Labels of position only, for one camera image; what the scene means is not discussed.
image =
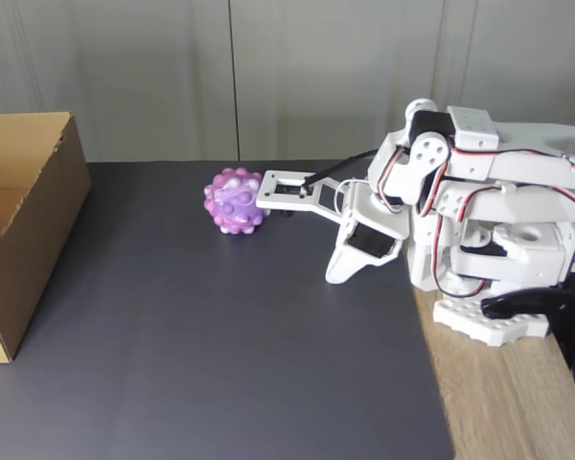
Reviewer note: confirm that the black table clamp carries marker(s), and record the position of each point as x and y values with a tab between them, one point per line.
565	311

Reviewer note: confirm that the purple pink bumpy ball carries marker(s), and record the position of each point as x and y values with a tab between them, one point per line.
230	206

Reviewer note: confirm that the brown cardboard box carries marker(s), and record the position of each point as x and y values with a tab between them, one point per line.
43	230

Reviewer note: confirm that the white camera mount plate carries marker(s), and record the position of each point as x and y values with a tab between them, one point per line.
268	191

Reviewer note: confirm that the dark grey mat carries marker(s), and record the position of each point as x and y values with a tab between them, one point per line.
196	359

